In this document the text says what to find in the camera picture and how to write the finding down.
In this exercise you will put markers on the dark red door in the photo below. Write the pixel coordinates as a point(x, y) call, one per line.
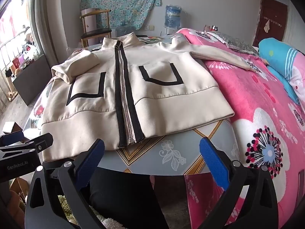
point(274, 9)

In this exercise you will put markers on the dark grey cabinet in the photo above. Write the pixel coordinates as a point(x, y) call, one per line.
point(33, 78)

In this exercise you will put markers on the pink floral blanket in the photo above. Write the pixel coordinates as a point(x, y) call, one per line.
point(247, 95)

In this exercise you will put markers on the small red item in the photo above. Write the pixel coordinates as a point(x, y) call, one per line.
point(215, 28)

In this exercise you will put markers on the clear plastic bag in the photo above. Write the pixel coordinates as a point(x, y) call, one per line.
point(124, 31)

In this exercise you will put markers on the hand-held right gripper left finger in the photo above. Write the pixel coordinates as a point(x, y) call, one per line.
point(91, 159)

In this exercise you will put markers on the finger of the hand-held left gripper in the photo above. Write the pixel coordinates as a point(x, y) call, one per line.
point(12, 137)
point(39, 145)

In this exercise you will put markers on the white water dispenser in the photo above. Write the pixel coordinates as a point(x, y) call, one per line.
point(170, 31)

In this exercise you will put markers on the wooden chair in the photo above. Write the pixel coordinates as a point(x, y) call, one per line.
point(95, 32)

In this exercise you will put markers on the cream zip jacket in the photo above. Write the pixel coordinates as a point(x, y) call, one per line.
point(157, 85)

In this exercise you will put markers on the grey curtain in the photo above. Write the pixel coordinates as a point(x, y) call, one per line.
point(45, 16)

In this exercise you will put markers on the teal floral hanging cloth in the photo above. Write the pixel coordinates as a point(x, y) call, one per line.
point(119, 2)

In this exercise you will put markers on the person's black pants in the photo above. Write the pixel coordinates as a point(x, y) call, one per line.
point(124, 200)

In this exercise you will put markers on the brown box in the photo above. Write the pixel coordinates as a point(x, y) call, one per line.
point(12, 127)

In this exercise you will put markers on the blue cartoon pillow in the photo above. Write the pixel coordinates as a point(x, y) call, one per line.
point(278, 59)

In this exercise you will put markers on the silver sequin cushion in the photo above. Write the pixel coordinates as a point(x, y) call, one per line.
point(238, 43)

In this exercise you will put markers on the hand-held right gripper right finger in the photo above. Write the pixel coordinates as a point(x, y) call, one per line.
point(214, 162)

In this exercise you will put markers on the blue patterned tablecloth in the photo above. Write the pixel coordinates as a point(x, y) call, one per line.
point(176, 150)

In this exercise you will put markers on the pale cylindrical bin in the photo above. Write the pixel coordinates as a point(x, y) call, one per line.
point(89, 20)

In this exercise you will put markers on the white wall socket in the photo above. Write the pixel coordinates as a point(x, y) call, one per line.
point(149, 27)

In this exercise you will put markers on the blue water bottle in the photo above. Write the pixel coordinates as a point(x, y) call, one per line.
point(172, 15)

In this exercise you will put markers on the door hook rack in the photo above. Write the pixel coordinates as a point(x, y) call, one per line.
point(271, 19)

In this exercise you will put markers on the white plastic bag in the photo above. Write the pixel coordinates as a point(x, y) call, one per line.
point(31, 51)

